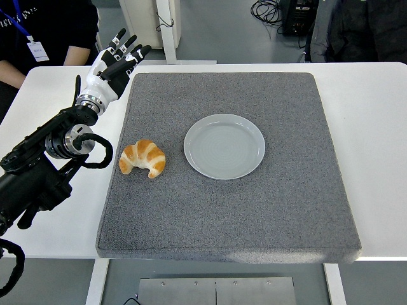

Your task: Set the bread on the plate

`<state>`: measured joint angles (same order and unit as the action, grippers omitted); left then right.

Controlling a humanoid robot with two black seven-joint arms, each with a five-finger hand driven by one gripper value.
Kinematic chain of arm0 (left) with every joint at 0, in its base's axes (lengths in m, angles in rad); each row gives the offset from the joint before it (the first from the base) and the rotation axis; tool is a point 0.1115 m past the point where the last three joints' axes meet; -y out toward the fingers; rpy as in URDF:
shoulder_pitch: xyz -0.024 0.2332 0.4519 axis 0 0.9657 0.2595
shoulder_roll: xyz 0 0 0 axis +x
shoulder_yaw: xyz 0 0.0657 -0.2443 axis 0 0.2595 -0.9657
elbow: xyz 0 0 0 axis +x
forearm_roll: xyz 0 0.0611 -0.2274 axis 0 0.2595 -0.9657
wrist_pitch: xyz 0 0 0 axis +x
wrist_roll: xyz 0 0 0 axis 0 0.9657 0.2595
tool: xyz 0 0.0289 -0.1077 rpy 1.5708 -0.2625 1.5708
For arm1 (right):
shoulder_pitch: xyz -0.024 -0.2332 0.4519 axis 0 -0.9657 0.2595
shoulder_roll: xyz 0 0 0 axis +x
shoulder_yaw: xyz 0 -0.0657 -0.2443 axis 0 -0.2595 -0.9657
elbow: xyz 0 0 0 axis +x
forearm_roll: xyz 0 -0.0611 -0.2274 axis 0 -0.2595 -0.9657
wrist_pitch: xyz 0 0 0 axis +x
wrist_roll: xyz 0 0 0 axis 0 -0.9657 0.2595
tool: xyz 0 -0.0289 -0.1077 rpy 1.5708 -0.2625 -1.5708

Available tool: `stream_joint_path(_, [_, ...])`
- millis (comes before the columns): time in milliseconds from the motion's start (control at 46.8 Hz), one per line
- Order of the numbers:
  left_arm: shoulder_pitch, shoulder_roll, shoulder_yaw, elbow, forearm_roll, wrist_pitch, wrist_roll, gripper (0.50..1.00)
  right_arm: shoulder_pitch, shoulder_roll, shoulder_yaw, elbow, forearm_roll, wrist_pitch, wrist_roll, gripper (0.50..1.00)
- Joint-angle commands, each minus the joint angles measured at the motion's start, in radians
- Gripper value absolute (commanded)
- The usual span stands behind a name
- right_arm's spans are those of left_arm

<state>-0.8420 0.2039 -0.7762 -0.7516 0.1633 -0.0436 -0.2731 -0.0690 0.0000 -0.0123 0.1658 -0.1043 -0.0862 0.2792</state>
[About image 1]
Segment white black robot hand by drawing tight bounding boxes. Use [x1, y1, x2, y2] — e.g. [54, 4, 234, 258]
[78, 27, 153, 104]

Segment golden croissant bread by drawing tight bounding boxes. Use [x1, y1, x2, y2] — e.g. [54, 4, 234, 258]
[118, 139, 167, 179]

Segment round grey plate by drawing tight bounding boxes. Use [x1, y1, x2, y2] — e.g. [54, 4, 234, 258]
[183, 113, 266, 181]

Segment grey metal plate with screws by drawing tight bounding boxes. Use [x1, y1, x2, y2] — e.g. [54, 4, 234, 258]
[137, 276, 298, 305]

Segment seated person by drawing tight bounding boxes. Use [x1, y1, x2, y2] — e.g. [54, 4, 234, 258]
[0, 0, 100, 125]

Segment beige cabinet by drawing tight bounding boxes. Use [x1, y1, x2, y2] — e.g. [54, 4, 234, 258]
[118, 0, 181, 50]

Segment grey felt mat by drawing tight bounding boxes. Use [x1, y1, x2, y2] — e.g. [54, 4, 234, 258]
[95, 72, 362, 265]

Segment black equipment box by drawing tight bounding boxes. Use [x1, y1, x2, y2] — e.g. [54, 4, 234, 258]
[281, 0, 320, 37]

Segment white table leg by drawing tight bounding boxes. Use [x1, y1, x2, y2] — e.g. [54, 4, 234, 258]
[323, 262, 347, 305]
[85, 259, 111, 305]

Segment person in dark jacket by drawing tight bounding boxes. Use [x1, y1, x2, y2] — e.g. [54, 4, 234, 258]
[304, 0, 407, 64]

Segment white badge on blue lanyard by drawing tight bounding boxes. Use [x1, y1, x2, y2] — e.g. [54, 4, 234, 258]
[0, 8, 50, 63]

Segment white table post with base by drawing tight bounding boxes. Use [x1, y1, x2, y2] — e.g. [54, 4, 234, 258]
[139, 0, 218, 65]

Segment black floor cables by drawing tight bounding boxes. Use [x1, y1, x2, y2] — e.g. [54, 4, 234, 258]
[249, 0, 311, 48]

